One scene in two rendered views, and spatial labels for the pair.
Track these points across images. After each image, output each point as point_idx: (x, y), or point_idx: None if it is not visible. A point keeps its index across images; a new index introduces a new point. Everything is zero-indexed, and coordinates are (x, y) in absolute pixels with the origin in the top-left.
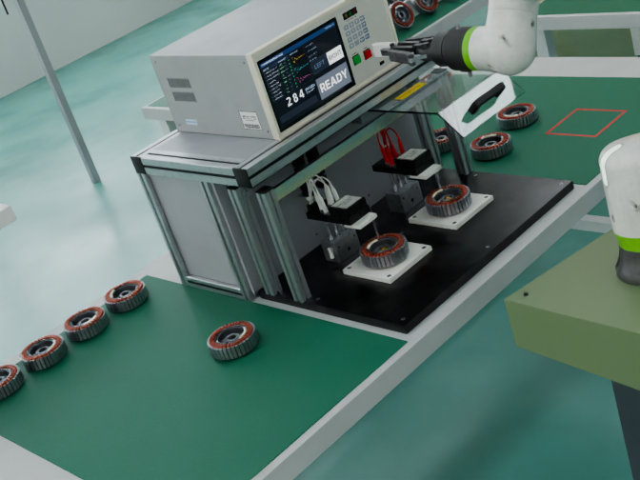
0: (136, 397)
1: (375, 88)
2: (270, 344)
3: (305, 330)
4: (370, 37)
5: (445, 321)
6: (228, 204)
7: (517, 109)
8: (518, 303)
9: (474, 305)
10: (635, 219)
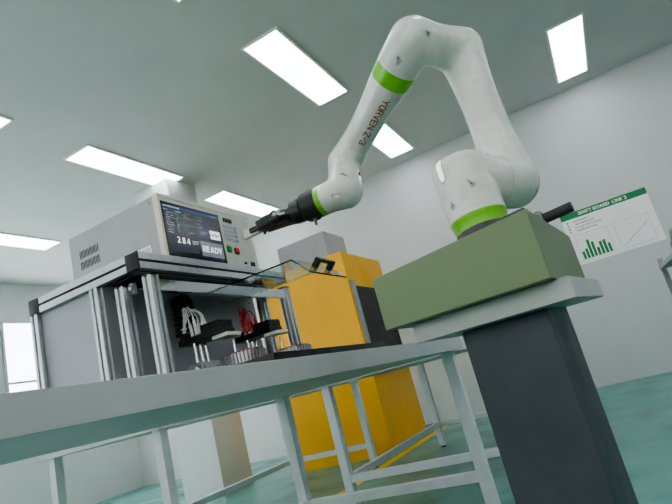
0: None
1: (241, 267)
2: None
3: None
4: (239, 243)
5: (310, 359)
6: (111, 311)
7: None
8: (387, 273)
9: (332, 364)
10: (472, 193)
